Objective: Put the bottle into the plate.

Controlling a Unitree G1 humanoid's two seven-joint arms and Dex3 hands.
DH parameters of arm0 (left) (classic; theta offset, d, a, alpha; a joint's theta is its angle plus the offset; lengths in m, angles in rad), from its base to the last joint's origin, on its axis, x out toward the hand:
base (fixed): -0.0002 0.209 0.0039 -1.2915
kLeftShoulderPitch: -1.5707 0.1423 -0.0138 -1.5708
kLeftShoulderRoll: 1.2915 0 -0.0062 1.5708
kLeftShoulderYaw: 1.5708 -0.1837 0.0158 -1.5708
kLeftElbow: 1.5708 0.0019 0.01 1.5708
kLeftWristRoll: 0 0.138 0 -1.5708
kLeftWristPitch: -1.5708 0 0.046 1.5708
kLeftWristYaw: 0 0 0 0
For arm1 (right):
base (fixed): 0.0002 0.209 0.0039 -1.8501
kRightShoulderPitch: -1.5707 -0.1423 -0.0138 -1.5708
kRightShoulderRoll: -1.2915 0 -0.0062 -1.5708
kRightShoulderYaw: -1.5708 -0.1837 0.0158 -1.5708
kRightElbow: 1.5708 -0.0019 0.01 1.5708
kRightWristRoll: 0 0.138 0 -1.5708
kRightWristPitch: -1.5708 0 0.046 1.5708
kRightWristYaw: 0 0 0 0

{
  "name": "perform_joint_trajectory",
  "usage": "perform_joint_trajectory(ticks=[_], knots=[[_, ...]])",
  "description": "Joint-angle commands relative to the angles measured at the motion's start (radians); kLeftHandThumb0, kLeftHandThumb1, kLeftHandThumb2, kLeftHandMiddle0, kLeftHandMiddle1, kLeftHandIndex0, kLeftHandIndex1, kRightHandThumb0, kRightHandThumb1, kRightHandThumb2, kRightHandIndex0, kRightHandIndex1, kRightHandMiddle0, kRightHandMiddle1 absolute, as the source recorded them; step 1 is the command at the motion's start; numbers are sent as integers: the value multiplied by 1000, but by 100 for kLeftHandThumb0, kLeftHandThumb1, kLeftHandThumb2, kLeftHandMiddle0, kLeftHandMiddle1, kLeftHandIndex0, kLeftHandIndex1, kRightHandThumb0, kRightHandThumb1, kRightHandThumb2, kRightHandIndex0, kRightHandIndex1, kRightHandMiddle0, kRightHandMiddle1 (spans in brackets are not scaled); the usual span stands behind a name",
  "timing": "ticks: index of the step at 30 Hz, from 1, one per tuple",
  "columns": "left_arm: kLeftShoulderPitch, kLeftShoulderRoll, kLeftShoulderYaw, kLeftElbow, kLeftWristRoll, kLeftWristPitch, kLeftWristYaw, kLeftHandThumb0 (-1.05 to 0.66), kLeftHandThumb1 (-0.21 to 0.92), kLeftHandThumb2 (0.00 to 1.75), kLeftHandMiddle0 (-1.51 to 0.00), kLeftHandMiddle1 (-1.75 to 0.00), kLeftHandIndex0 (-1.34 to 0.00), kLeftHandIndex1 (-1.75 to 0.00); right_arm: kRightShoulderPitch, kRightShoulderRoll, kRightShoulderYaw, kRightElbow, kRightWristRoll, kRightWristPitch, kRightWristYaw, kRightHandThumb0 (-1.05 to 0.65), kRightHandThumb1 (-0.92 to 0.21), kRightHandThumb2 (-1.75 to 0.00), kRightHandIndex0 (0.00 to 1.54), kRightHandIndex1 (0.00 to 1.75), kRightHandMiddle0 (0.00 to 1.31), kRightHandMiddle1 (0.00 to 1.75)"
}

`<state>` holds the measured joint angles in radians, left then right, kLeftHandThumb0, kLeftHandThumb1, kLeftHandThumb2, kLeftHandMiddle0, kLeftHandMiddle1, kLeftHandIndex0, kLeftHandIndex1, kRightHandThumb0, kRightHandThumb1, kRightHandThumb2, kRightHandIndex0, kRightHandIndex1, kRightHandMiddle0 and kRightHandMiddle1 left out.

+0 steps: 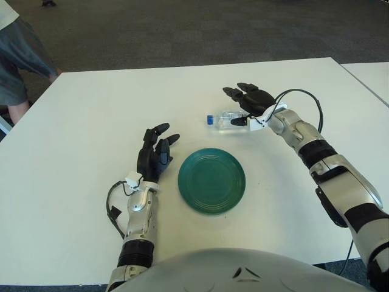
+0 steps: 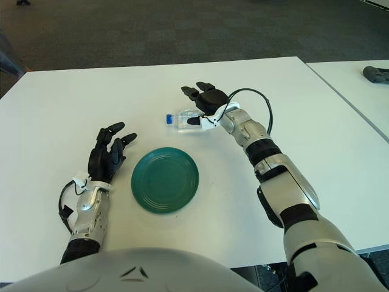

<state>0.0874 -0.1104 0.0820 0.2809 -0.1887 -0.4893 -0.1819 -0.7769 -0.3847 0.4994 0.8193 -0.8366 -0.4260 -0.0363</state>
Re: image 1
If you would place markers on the white furniture edge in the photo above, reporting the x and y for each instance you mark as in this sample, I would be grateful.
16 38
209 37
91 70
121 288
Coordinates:
4 126

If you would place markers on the person in grey-blue shorts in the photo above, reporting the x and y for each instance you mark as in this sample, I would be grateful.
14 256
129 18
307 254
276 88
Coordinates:
12 70

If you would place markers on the grey robot torso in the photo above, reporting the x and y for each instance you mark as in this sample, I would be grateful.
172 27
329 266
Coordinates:
243 273

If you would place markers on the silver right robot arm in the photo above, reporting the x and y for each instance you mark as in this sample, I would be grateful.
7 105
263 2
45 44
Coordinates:
343 176

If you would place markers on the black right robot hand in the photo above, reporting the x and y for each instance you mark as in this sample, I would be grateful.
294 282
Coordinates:
258 100

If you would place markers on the green round plate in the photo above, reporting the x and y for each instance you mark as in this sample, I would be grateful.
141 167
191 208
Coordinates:
211 182

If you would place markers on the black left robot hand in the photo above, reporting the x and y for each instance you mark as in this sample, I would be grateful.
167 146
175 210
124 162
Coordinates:
149 164

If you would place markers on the clear bottle with blue cap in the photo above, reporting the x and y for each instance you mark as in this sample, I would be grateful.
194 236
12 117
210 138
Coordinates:
223 123

